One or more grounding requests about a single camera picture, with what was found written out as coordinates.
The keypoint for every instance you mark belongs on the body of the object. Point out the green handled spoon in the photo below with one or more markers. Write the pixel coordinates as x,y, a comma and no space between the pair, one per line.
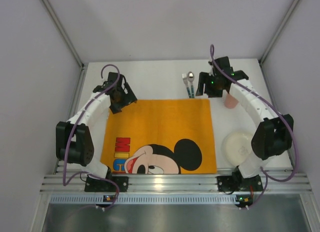
190,77

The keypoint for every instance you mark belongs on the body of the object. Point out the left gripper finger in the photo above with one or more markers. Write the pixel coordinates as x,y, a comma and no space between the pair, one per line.
116,107
129,96

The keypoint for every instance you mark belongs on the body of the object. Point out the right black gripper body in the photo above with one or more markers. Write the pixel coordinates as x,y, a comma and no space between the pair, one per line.
210,86

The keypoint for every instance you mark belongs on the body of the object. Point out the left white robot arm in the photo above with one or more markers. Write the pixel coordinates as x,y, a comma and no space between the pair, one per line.
73,139

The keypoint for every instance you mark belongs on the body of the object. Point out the slotted grey cable duct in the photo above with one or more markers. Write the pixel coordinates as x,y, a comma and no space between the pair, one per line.
126,199

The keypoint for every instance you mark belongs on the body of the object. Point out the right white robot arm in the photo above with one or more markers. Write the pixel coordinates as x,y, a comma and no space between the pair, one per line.
274,131

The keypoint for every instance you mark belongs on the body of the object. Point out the green handled fork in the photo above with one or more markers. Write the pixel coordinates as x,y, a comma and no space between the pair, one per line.
185,81

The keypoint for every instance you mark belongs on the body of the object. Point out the cream white plate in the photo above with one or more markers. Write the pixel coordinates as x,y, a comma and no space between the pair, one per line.
236,147

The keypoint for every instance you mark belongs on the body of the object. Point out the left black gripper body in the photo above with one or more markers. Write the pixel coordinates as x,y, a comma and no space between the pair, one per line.
124,101

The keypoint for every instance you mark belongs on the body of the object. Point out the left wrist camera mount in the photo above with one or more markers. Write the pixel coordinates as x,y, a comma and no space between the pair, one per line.
105,84

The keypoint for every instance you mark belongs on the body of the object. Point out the aluminium mounting rail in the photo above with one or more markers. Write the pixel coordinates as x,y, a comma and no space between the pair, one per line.
201,183

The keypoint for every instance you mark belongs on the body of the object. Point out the pink plastic cup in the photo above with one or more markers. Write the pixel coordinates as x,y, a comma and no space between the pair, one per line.
229,101

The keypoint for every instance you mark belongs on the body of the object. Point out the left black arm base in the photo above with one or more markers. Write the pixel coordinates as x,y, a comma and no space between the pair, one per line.
95,185

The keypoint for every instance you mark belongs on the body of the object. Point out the orange Mickey Mouse placemat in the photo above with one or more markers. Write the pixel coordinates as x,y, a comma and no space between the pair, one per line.
161,137

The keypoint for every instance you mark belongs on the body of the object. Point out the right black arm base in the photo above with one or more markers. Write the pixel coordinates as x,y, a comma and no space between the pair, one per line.
236,183

